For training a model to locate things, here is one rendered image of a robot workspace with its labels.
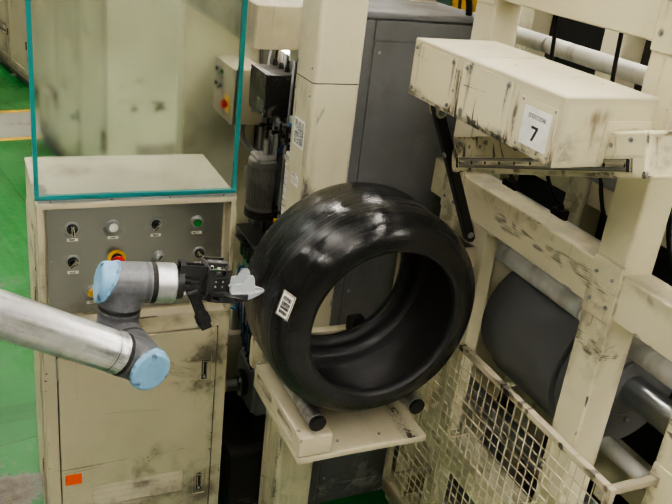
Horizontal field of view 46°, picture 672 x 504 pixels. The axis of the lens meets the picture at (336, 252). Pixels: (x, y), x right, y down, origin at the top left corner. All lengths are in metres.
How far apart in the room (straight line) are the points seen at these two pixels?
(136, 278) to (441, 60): 0.88
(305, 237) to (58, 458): 1.19
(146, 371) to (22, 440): 1.84
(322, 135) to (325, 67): 0.17
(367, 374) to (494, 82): 0.86
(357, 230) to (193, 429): 1.13
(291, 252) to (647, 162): 0.77
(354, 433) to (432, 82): 0.93
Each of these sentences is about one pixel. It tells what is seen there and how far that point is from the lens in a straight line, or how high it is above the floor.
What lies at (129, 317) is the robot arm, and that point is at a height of 1.22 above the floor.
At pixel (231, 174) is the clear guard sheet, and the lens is 2.32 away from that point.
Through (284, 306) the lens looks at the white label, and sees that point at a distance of 1.79.
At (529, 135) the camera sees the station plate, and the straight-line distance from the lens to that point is 1.69.
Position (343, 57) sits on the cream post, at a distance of 2.04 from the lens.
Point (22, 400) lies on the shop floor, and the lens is 3.68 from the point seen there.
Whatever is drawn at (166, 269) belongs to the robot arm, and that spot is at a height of 1.31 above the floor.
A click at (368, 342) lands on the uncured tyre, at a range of 2.26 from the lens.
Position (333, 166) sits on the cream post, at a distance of 2.11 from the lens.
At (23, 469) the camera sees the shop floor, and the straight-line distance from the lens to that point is 3.32.
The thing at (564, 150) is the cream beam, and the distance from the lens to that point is 1.66.
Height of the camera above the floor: 2.08
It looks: 24 degrees down
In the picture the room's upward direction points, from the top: 7 degrees clockwise
